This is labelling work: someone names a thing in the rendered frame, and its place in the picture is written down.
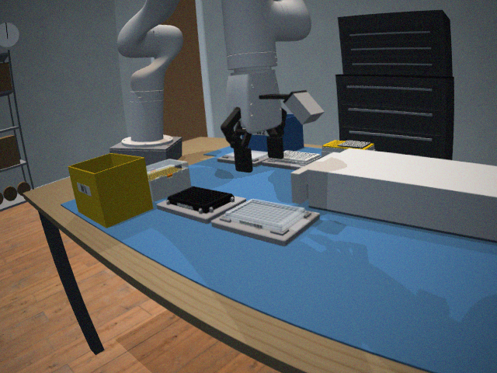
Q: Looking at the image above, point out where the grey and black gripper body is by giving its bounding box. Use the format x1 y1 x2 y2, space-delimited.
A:
226 69 282 134

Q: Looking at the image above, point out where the dark blue bin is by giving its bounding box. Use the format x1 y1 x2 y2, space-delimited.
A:
248 114 304 152

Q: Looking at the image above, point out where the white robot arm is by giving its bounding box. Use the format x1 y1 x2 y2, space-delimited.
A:
117 0 324 148

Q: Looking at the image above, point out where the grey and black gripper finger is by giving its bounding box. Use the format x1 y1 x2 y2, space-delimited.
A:
221 107 253 173
266 108 287 159

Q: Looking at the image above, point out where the blue bench mat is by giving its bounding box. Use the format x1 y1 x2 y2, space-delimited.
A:
61 146 497 373

